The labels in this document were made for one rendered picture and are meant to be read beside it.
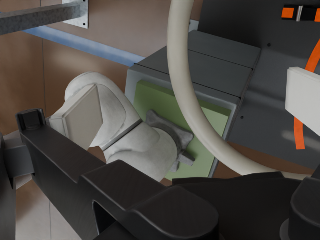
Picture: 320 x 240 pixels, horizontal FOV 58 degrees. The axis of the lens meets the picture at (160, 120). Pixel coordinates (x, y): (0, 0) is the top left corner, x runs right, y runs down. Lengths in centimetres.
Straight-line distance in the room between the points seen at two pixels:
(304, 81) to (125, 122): 68
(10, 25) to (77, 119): 153
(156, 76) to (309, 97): 84
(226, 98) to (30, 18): 118
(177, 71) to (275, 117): 143
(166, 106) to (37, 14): 106
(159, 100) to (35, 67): 167
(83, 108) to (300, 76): 13
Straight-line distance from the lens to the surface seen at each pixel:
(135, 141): 82
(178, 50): 41
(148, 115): 99
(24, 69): 260
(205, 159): 100
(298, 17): 163
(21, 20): 172
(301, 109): 20
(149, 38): 187
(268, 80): 173
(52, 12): 189
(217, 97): 95
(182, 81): 42
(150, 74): 101
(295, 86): 20
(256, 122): 184
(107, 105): 79
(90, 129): 18
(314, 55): 169
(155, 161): 83
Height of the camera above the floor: 166
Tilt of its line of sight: 55 degrees down
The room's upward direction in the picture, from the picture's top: 138 degrees counter-clockwise
